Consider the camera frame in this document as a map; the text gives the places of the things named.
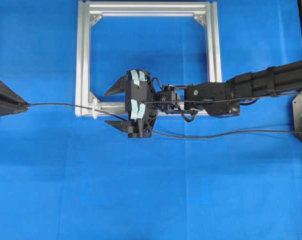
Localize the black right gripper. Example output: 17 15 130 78
104 69 182 138

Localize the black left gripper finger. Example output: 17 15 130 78
0 106 28 117
0 80 28 107

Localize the black USB cable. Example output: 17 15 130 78
27 102 302 140

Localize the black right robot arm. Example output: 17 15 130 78
105 61 302 138

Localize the blue table cloth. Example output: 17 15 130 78
0 0 302 240

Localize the white string loop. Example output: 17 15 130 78
91 98 99 120

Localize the silver aluminium extrusion frame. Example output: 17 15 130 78
75 0 222 118

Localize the black camera cable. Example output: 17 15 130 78
139 96 241 123

